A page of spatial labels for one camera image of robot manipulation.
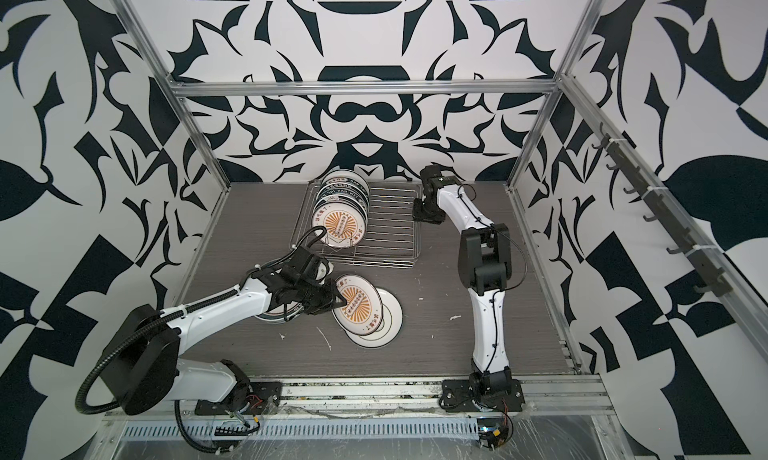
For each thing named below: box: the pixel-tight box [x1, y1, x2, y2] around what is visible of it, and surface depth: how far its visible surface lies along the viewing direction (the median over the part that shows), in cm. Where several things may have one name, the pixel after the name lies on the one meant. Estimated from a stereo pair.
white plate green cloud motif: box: [331, 287, 403, 348], surface depth 87 cm
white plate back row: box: [312, 202, 367, 249], surface depth 98 cm
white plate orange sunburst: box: [332, 274, 384, 336], surface depth 87 cm
